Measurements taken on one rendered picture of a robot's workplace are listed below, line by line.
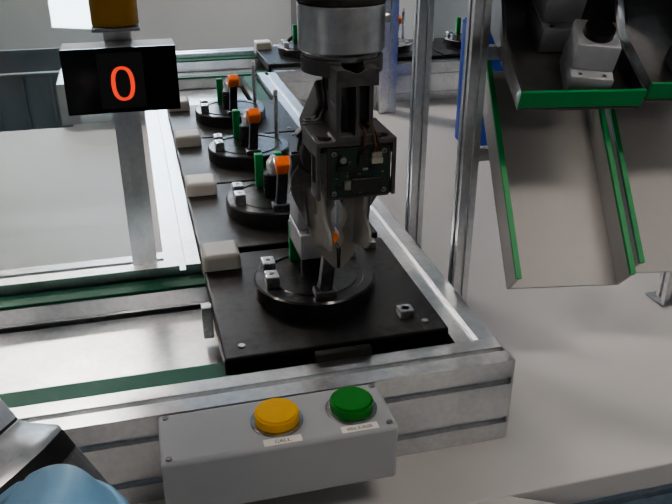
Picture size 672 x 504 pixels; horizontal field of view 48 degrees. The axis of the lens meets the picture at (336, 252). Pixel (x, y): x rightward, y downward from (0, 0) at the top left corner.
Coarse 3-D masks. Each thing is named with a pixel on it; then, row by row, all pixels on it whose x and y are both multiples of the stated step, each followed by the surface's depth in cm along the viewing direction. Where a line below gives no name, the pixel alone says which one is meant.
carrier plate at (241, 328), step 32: (256, 256) 97; (384, 256) 97; (224, 288) 89; (384, 288) 89; (416, 288) 89; (224, 320) 83; (256, 320) 83; (288, 320) 83; (320, 320) 83; (352, 320) 83; (384, 320) 83; (416, 320) 83; (224, 352) 77; (256, 352) 77; (288, 352) 78
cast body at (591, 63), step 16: (576, 32) 77; (592, 32) 75; (608, 32) 75; (576, 48) 76; (592, 48) 76; (608, 48) 76; (560, 64) 82; (576, 64) 77; (592, 64) 77; (608, 64) 77; (576, 80) 77; (592, 80) 77; (608, 80) 77
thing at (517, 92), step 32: (512, 0) 91; (608, 0) 85; (512, 32) 87; (512, 64) 80; (544, 64) 83; (512, 96) 80; (544, 96) 77; (576, 96) 78; (608, 96) 78; (640, 96) 78
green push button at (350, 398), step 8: (336, 392) 71; (344, 392) 71; (352, 392) 71; (360, 392) 71; (368, 392) 71; (336, 400) 70; (344, 400) 70; (352, 400) 70; (360, 400) 70; (368, 400) 70; (336, 408) 69; (344, 408) 69; (352, 408) 69; (360, 408) 69; (368, 408) 69; (336, 416) 69; (344, 416) 69; (352, 416) 69; (360, 416) 69
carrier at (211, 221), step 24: (192, 192) 115; (216, 192) 116; (240, 192) 107; (264, 192) 110; (288, 192) 112; (192, 216) 109; (216, 216) 109; (240, 216) 106; (264, 216) 105; (288, 216) 105; (336, 216) 109; (216, 240) 101; (240, 240) 101; (264, 240) 101
